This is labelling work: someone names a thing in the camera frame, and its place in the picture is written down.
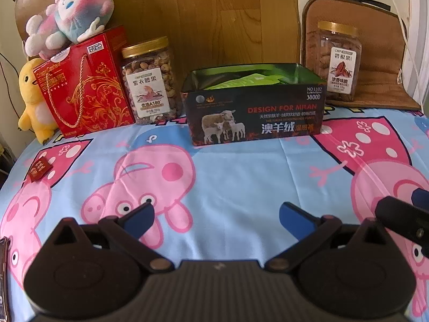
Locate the round nut jar gold lid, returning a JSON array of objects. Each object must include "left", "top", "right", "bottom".
[{"left": 121, "top": 36, "right": 183, "bottom": 125}]

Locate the black printed box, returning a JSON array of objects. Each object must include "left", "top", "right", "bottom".
[{"left": 181, "top": 62, "right": 328, "bottom": 147}]

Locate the green snack packet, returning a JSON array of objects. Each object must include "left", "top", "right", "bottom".
[{"left": 250, "top": 70, "right": 286, "bottom": 85}]

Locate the yellow duck plush toy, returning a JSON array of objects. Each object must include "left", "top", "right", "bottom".
[{"left": 17, "top": 58, "right": 60, "bottom": 146}]

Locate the pink plush toy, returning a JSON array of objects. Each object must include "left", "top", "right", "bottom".
[{"left": 24, "top": 0, "right": 115, "bottom": 60}]

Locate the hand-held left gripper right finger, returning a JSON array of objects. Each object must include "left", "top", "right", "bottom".
[{"left": 266, "top": 202, "right": 393, "bottom": 271}]

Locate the light green pouch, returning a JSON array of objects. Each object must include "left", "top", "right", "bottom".
[{"left": 204, "top": 73, "right": 269, "bottom": 91}]

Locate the small dark red packet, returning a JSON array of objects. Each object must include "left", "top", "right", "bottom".
[
  {"left": 28, "top": 157, "right": 54, "bottom": 182},
  {"left": 0, "top": 236, "right": 13, "bottom": 322}
]

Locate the square pecan jar gold lid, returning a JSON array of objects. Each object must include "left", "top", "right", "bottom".
[{"left": 317, "top": 20, "right": 364, "bottom": 103}]

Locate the white cable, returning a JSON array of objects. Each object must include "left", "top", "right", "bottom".
[{"left": 379, "top": 0, "right": 423, "bottom": 102}]

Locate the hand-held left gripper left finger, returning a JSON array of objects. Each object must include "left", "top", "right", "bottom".
[{"left": 46, "top": 202, "right": 170, "bottom": 272}]

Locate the pink pig printed blanket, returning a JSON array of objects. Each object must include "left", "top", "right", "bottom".
[{"left": 0, "top": 105, "right": 429, "bottom": 322}]

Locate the red gift box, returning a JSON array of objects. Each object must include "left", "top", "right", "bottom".
[{"left": 32, "top": 25, "right": 136, "bottom": 138}]

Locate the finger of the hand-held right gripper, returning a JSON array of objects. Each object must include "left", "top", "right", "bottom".
[
  {"left": 411, "top": 188, "right": 429, "bottom": 213},
  {"left": 374, "top": 197, "right": 429, "bottom": 253}
]

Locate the wooden board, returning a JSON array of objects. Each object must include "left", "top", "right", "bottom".
[{"left": 15, "top": 0, "right": 302, "bottom": 84}]

